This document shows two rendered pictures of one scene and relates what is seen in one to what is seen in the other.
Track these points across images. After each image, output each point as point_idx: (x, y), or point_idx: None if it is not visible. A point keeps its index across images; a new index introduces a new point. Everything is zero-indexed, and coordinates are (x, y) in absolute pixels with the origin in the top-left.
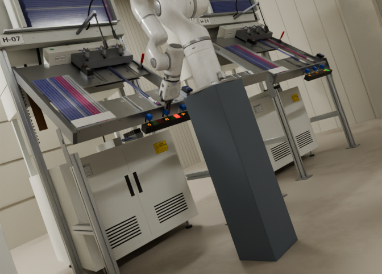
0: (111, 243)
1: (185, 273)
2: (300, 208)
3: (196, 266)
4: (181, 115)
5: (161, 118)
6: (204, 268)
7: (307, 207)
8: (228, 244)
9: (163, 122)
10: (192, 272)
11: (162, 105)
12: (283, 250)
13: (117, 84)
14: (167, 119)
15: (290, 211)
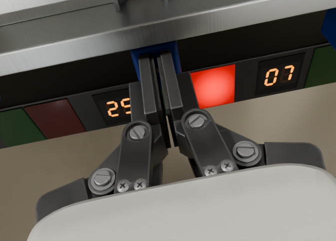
0: None
1: (79, 140)
2: (317, 144)
3: (99, 141)
4: (250, 88)
5: (80, 94)
6: (103, 158)
7: (325, 152)
8: (169, 127)
9: (80, 132)
10: (87, 152)
11: (134, 32)
12: None
13: None
14: (125, 112)
15: (304, 134)
